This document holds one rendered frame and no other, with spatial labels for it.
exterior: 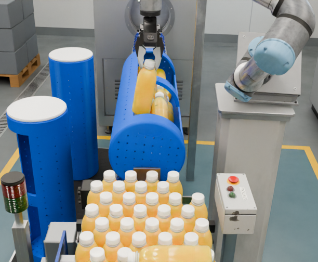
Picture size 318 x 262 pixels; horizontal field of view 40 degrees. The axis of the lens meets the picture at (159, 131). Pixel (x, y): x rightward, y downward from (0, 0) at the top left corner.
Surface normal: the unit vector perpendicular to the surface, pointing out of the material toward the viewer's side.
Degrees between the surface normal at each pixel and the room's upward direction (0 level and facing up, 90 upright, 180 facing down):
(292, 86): 49
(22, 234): 90
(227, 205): 0
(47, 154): 90
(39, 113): 0
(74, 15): 90
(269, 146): 90
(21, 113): 0
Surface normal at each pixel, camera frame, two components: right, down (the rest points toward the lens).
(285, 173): 0.03, -0.88
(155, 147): 0.01, 0.47
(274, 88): -0.07, -0.23
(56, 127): 0.77, 0.31
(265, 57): -0.54, 0.79
